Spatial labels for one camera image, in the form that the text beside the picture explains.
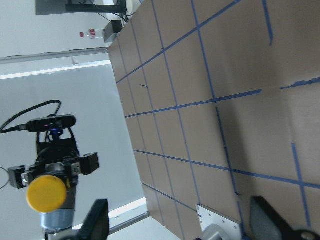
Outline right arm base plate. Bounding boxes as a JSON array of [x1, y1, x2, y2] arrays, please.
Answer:
[[196, 204, 243, 240]]

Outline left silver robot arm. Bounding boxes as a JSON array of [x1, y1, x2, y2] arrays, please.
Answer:
[[8, 128, 100, 233]]

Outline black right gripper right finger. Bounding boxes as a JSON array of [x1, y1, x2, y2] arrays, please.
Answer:
[[249, 196, 300, 240]]

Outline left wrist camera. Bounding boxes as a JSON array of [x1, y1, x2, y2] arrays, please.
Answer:
[[26, 114, 77, 133]]

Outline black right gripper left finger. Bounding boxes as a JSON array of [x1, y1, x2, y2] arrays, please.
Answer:
[[75, 199, 110, 240]]

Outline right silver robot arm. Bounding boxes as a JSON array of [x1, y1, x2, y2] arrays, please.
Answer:
[[71, 196, 310, 240]]

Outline yellow push button switch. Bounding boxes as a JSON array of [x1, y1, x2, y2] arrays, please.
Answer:
[[26, 175, 68, 213]]

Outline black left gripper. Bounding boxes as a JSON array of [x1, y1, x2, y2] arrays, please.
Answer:
[[8, 126, 100, 191]]

